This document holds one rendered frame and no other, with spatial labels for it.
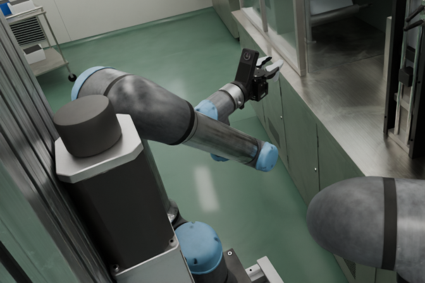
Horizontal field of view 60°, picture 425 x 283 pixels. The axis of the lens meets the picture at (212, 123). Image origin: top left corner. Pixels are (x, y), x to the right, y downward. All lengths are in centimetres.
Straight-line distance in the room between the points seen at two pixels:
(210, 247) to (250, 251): 129
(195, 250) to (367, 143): 73
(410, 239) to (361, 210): 6
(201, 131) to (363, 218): 38
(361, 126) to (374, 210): 97
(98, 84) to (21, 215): 47
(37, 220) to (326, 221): 35
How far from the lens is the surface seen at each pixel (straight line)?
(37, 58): 527
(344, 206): 50
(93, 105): 38
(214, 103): 97
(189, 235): 92
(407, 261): 50
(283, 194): 244
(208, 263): 90
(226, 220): 235
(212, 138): 77
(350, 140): 137
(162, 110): 67
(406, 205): 49
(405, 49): 121
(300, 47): 173
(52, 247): 32
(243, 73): 107
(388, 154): 132
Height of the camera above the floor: 173
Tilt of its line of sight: 33 degrees down
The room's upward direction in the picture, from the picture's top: 13 degrees counter-clockwise
